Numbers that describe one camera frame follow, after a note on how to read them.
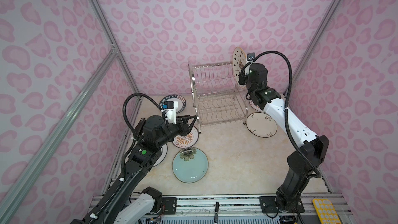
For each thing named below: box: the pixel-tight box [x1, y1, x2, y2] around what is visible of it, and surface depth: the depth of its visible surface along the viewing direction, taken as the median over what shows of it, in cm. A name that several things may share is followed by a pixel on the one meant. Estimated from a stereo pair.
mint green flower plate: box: [172, 147, 209, 184], surface depth 88 cm
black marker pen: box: [214, 201, 220, 223], surface depth 73 cm
